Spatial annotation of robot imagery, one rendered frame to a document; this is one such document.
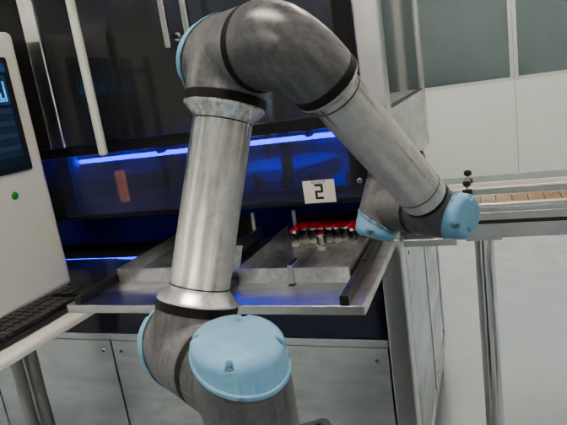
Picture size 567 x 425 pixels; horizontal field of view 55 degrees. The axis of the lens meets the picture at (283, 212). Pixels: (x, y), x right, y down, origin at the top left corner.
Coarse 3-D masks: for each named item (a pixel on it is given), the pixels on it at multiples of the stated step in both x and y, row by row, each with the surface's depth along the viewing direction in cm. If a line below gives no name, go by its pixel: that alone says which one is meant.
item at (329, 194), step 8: (304, 184) 143; (312, 184) 142; (328, 184) 140; (304, 192) 143; (312, 192) 142; (320, 192) 142; (328, 192) 141; (312, 200) 143; (320, 200) 142; (328, 200) 142; (336, 200) 141
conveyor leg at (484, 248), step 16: (480, 240) 146; (480, 256) 148; (480, 272) 149; (480, 288) 150; (496, 288) 150; (480, 304) 152; (496, 304) 151; (480, 320) 153; (496, 320) 151; (496, 336) 152; (496, 352) 153; (496, 368) 154; (496, 384) 155; (496, 400) 156; (496, 416) 158
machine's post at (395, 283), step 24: (360, 0) 126; (360, 24) 128; (360, 48) 129; (384, 48) 132; (360, 72) 131; (384, 72) 130; (384, 96) 130; (384, 288) 143; (408, 288) 147; (408, 312) 145; (408, 336) 144; (408, 360) 146; (408, 384) 148; (408, 408) 150
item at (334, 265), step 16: (272, 240) 143; (288, 240) 152; (368, 240) 132; (256, 256) 133; (272, 256) 139; (288, 256) 138; (304, 256) 136; (320, 256) 134; (336, 256) 132; (352, 256) 130; (240, 272) 123; (256, 272) 122; (272, 272) 120; (304, 272) 118; (320, 272) 117; (336, 272) 115; (352, 272) 116
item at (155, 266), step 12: (168, 240) 159; (240, 240) 159; (144, 252) 148; (156, 252) 153; (168, 252) 157; (132, 264) 143; (144, 264) 148; (156, 264) 148; (168, 264) 146; (120, 276) 137; (132, 276) 136; (144, 276) 135; (156, 276) 134; (168, 276) 132
